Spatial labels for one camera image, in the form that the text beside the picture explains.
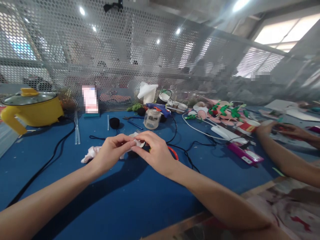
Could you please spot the white paper piece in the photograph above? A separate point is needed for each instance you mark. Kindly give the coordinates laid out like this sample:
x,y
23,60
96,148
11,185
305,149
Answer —
x,y
138,142

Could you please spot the person's right hand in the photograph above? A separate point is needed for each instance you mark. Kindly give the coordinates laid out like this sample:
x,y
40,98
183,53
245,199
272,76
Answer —
x,y
156,155

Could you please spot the perforated metal screen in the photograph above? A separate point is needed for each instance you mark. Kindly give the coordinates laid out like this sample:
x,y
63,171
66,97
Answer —
x,y
140,50

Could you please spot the purple box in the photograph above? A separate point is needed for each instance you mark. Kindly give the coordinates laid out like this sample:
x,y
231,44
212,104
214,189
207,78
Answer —
x,y
245,153

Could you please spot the single clear glue stick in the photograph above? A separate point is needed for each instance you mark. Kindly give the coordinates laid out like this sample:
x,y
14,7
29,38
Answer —
x,y
108,122

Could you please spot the red paper cup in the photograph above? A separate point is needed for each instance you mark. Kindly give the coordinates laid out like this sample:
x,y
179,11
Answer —
x,y
248,127

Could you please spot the pile of green pink crafts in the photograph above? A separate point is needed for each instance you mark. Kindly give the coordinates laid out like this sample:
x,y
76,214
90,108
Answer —
x,y
220,111

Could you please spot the small paper cup baskets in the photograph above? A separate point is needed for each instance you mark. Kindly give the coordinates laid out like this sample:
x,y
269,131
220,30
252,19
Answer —
x,y
180,105

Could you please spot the yellow electric pot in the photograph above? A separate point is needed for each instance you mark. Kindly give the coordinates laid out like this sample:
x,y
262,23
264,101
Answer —
x,y
32,110

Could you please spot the green yarn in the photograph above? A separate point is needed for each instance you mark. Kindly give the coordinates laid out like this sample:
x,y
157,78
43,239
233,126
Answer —
x,y
134,107

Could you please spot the blue crochet hook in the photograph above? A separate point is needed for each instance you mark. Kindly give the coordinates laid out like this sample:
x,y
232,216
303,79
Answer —
x,y
136,124

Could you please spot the black thread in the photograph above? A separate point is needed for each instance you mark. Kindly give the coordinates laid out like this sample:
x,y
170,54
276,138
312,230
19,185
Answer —
x,y
98,137

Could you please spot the phone on blue stand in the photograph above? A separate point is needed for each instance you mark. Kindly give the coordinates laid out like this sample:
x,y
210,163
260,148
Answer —
x,y
90,101

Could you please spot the glass jar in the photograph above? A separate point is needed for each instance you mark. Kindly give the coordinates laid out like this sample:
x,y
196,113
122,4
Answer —
x,y
151,119

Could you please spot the person's body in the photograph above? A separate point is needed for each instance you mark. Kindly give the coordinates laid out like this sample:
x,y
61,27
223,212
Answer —
x,y
275,212

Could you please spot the blue glue gun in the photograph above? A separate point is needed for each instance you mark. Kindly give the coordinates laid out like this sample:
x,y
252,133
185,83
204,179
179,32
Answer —
x,y
160,110

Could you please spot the black and white cup basket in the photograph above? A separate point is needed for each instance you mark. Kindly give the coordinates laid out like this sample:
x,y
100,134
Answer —
x,y
165,97

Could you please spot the white power strip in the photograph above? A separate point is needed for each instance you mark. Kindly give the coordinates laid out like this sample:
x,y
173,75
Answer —
x,y
221,132

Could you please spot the white and pink cloth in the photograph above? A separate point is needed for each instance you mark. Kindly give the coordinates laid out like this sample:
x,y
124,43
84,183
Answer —
x,y
91,153

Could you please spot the black yarn ball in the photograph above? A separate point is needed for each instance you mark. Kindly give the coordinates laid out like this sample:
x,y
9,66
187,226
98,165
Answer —
x,y
115,123

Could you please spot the pair of clear glue sticks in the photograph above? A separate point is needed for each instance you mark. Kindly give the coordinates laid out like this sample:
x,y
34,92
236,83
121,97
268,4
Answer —
x,y
77,130

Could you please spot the person's left hand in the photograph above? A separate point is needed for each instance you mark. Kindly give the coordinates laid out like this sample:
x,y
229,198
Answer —
x,y
107,155

